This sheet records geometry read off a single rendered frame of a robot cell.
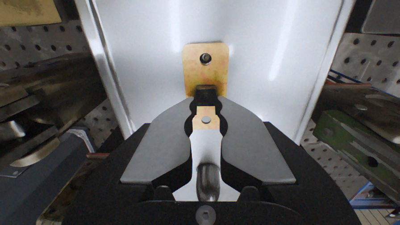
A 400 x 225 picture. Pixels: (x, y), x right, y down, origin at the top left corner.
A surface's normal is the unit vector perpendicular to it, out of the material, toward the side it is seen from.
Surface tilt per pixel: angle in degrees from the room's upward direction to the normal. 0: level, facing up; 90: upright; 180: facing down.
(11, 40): 0
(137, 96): 0
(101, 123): 0
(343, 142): 78
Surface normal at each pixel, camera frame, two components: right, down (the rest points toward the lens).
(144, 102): -0.04, 0.52
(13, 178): 0.04, -0.85
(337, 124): -0.98, 0.12
